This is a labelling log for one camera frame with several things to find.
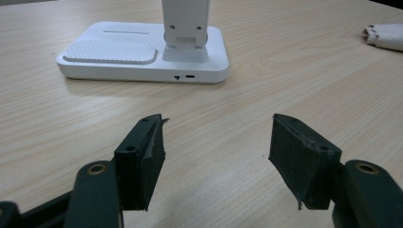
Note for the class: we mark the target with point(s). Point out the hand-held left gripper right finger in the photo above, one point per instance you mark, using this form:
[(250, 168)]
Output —
[(301, 161)]

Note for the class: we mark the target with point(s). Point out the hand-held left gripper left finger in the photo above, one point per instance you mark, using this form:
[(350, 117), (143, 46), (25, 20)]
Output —
[(139, 164)]

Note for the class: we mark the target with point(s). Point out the white desk lamp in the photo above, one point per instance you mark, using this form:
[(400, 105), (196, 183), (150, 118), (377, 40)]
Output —
[(142, 69)]

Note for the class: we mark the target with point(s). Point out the white cloth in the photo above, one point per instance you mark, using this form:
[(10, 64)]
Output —
[(386, 36)]

